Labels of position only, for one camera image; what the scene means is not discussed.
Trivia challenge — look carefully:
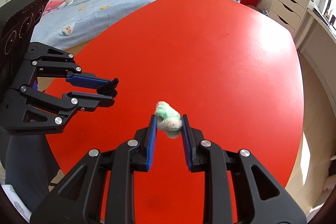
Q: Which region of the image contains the small black scrap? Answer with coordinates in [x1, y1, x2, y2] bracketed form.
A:
[96, 78, 119, 98]

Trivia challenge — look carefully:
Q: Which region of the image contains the white drawer cabinet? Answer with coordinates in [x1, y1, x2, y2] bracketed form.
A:
[269, 0, 309, 38]

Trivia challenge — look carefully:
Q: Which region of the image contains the black tracking camera box left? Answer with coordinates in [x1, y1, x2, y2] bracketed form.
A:
[0, 0, 50, 93]

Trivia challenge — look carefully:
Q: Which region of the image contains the pink plush toy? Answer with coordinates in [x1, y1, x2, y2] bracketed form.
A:
[42, 0, 64, 15]

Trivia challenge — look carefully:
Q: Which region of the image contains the green white tissue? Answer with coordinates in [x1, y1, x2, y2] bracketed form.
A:
[154, 101, 183, 139]

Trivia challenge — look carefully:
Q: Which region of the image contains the red table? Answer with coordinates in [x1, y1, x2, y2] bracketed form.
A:
[42, 0, 306, 223]

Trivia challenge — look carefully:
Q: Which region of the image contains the white long desk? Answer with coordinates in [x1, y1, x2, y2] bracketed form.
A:
[295, 9, 335, 103]

